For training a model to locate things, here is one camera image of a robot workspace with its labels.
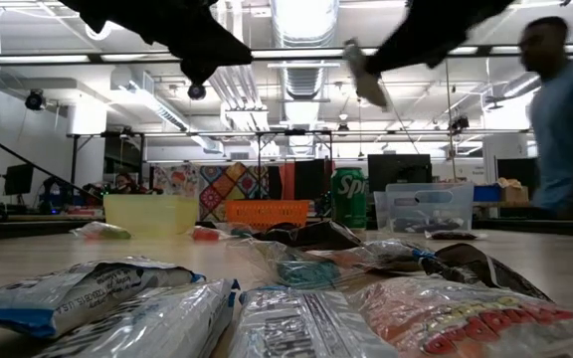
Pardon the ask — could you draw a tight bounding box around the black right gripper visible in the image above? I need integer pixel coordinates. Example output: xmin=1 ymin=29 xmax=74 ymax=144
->
xmin=365 ymin=19 xmax=467 ymax=76

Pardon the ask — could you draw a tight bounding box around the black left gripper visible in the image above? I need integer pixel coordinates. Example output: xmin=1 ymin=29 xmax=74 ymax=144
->
xmin=164 ymin=19 xmax=255 ymax=87

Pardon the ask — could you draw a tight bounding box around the small red candy pack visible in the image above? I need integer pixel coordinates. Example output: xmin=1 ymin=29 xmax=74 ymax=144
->
xmin=190 ymin=226 xmax=224 ymax=244

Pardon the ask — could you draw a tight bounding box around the clear orange candy pack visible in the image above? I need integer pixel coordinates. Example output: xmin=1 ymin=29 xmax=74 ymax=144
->
xmin=310 ymin=246 xmax=373 ymax=277

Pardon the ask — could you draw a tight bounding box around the green gummy candy pack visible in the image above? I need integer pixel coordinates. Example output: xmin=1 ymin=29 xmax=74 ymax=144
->
xmin=231 ymin=237 xmax=367 ymax=292

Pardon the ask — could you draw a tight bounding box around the orange gummy candy pack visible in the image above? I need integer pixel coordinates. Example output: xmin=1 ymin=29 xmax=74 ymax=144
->
xmin=346 ymin=275 xmax=573 ymax=358

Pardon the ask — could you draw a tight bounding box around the pink green candy pack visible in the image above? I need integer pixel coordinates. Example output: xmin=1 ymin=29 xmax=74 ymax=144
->
xmin=70 ymin=221 xmax=133 ymax=242

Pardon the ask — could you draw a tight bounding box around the black overhead rig beam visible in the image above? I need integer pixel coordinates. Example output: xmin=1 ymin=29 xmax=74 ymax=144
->
xmin=0 ymin=45 xmax=573 ymax=68

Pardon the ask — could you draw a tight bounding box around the large black monitor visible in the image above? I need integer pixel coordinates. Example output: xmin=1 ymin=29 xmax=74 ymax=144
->
xmin=366 ymin=153 xmax=434 ymax=194

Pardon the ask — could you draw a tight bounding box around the floral fabric panel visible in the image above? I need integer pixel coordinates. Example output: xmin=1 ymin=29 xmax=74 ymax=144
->
xmin=151 ymin=164 xmax=201 ymax=197

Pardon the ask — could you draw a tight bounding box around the colourful patchwork quilt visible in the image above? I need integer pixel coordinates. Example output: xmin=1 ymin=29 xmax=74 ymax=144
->
xmin=198 ymin=161 xmax=269 ymax=223

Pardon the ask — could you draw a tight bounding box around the green Sprite can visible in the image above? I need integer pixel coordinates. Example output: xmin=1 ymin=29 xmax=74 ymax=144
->
xmin=330 ymin=166 xmax=369 ymax=231

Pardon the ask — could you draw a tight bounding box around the orange hanging cloth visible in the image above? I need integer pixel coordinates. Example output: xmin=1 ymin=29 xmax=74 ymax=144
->
xmin=279 ymin=162 xmax=296 ymax=201

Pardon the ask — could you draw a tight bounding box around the person behind desk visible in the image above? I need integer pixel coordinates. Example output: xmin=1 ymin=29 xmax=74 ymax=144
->
xmin=111 ymin=172 xmax=141 ymax=196

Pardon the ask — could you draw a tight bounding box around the blue box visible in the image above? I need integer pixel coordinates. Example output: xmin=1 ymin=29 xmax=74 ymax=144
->
xmin=474 ymin=184 xmax=502 ymax=203

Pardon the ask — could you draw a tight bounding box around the black partition panel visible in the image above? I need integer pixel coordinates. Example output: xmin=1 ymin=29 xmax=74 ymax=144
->
xmin=495 ymin=157 xmax=541 ymax=200

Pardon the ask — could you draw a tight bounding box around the yellow plastic basket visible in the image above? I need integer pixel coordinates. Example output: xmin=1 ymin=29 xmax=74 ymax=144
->
xmin=102 ymin=193 xmax=201 ymax=235

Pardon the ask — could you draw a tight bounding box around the orange slotted plastic basket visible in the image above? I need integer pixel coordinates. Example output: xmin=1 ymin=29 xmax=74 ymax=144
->
xmin=224 ymin=199 xmax=312 ymax=233

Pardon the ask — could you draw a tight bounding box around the cardboard box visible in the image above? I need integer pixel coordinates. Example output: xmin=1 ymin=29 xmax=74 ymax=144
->
xmin=498 ymin=177 xmax=531 ymax=204

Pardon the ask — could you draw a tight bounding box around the standing person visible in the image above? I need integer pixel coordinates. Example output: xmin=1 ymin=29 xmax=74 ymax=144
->
xmin=516 ymin=15 xmax=573 ymax=223

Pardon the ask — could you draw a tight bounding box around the small black monitor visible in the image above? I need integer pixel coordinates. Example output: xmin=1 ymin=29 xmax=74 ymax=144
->
xmin=2 ymin=162 xmax=36 ymax=197

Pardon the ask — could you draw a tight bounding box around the silver ceiling ventilation duct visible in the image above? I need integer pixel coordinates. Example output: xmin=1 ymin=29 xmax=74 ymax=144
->
xmin=269 ymin=0 xmax=341 ymax=101

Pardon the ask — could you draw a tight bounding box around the clear plastic handled bin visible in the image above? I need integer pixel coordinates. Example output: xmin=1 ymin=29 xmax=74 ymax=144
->
xmin=373 ymin=182 xmax=476 ymax=235

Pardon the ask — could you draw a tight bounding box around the black metal rig frame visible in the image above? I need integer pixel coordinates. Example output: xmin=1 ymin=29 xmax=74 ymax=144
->
xmin=66 ymin=129 xmax=336 ymax=200

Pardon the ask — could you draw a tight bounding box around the black diagonal cable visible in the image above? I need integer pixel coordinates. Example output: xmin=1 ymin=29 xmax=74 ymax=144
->
xmin=0 ymin=118 xmax=104 ymax=204

